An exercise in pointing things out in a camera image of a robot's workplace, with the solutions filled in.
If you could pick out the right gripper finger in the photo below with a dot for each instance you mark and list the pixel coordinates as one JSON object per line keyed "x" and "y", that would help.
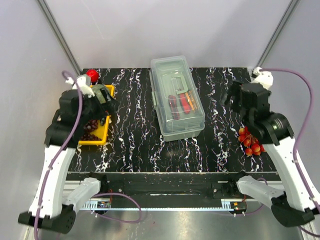
{"x": 226, "y": 98}
{"x": 235, "y": 104}

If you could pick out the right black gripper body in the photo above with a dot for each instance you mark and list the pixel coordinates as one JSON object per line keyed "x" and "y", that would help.
{"x": 235, "y": 90}

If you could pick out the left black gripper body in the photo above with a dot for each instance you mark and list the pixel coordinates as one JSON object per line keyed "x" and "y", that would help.
{"x": 98, "y": 110}

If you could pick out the red utility knife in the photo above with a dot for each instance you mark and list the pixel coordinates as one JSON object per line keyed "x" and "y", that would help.
{"x": 185, "y": 105}

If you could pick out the clear grey plastic toolbox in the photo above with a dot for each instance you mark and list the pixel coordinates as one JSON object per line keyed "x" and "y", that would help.
{"x": 172, "y": 76}

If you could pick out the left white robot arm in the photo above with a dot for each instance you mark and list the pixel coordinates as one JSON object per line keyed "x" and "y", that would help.
{"x": 77, "y": 106}

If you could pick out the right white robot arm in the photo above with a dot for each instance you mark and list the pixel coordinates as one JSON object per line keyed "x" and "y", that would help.
{"x": 299, "y": 202}

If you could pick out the dark blue grape bunch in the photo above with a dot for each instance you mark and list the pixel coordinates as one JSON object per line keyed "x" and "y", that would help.
{"x": 103, "y": 121}

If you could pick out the dark red grape bunch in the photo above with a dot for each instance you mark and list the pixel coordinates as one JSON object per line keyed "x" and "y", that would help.
{"x": 89, "y": 128}

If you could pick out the yellow plastic tray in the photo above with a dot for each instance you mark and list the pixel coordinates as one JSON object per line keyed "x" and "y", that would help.
{"x": 102, "y": 131}

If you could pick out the red tomato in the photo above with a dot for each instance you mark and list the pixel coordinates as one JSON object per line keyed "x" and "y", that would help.
{"x": 93, "y": 74}

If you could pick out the red cherry bunch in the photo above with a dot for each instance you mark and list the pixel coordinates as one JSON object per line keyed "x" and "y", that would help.
{"x": 252, "y": 146}

